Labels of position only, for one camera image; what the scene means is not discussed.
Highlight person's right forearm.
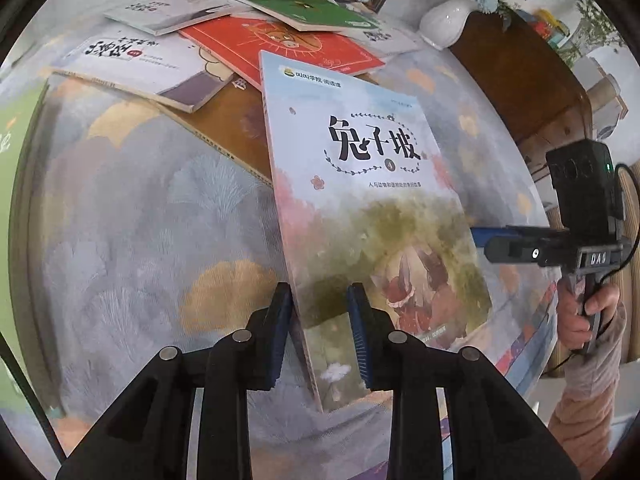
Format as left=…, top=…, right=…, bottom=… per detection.
left=547, top=305, right=628, bottom=480

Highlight colourful storage jar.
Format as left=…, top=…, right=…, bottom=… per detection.
left=530, top=7, right=571, bottom=48

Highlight ochre donkey rider book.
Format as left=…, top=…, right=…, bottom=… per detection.
left=152, top=72, right=275, bottom=187

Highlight person's right hand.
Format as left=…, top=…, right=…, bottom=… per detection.
left=556, top=275, right=627, bottom=354

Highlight red donkey cover book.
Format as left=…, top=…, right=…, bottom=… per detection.
left=177, top=15, right=386, bottom=92

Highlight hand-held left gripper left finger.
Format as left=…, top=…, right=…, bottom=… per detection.
left=55, top=282, right=296, bottom=480

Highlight white ink calligraphy book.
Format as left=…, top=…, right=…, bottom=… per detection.
left=345, top=22, right=423, bottom=58
left=104, top=0, right=236, bottom=37
left=52, top=30, right=236, bottom=113

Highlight pastel watercolour cover book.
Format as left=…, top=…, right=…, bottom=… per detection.
left=258, top=50, right=493, bottom=413

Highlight light green illustrated book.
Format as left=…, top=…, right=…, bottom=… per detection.
left=0, top=85, right=48, bottom=376

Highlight glass vase green sprigs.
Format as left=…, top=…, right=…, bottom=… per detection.
left=555, top=0, right=628, bottom=68

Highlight brown wooden cabinet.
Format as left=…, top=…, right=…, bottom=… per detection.
left=447, top=10, right=593, bottom=183

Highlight dark green thin book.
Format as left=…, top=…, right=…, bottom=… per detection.
left=200, top=0, right=381, bottom=32

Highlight pale stacked boxes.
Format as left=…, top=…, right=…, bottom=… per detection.
left=575, top=55, right=631, bottom=136

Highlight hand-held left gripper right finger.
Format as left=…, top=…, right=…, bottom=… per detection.
left=347, top=282, right=581, bottom=480

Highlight white ribbed vase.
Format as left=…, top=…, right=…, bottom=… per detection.
left=419, top=0, right=481, bottom=51

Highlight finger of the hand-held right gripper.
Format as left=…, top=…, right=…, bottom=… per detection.
left=484, top=235, right=541, bottom=266
left=472, top=226, right=567, bottom=246

